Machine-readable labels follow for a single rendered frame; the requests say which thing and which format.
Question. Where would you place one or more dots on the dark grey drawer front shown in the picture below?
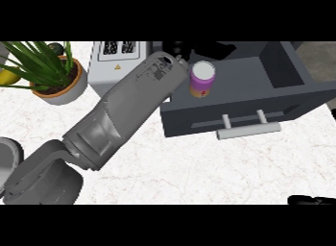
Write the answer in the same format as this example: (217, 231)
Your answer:
(198, 118)

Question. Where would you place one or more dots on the purple and orange can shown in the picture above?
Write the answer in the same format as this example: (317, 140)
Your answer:
(202, 80)

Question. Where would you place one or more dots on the white boxy appliance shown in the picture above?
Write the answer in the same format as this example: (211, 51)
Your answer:
(109, 68)

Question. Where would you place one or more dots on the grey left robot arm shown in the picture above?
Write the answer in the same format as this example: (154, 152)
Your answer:
(127, 105)

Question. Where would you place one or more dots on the dark green avocado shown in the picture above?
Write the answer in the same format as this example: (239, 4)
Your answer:
(56, 48)

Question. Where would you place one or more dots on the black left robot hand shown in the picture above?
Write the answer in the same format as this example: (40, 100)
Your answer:
(211, 48)

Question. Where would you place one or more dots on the green potted plant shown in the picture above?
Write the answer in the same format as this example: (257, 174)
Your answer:
(56, 83)

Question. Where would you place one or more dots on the dark grey open drawer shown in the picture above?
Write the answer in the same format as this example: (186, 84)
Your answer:
(244, 78)

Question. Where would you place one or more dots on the yellow lemon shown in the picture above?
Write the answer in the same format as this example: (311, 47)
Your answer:
(8, 77)

